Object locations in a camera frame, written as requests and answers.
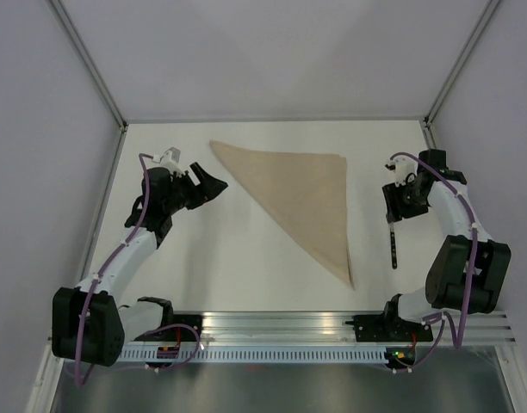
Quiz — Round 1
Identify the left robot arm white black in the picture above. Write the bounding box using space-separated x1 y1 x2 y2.
51 162 228 367

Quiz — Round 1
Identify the aluminium frame post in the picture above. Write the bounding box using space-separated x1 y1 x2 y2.
421 0 504 128
47 0 129 130

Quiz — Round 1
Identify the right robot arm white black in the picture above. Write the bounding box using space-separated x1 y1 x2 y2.
381 149 512 340

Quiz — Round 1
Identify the beige cloth napkin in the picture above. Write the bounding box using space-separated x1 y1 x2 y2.
209 140 355 288

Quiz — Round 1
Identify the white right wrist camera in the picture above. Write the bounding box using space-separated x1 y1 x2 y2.
385 157 416 188

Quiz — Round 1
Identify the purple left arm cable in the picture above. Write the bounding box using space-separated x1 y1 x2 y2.
73 152 157 388

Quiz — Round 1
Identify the left aluminium frame post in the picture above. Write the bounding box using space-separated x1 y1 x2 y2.
47 0 129 130

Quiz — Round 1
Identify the silver fork black handle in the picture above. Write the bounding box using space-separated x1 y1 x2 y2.
388 223 398 269

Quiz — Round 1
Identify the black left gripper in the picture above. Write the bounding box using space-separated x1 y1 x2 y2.
164 163 227 214

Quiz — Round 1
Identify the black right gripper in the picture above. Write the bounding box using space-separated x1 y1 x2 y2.
381 178 428 224

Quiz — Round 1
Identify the right aluminium frame post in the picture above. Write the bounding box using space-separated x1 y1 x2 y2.
421 0 504 128

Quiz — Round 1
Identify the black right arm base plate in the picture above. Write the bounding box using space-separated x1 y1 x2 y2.
346 314 433 343

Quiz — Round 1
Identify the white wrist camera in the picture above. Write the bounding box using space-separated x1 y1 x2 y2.
385 157 416 188
151 147 181 170

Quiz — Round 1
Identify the white slotted cable duct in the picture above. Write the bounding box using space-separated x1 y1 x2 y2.
118 345 387 364

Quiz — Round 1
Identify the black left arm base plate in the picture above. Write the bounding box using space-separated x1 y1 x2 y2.
158 313 203 343

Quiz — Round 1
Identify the aluminium front rail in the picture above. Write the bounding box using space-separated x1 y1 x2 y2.
198 311 516 346

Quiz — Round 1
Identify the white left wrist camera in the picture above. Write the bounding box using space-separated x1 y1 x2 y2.
151 147 181 170

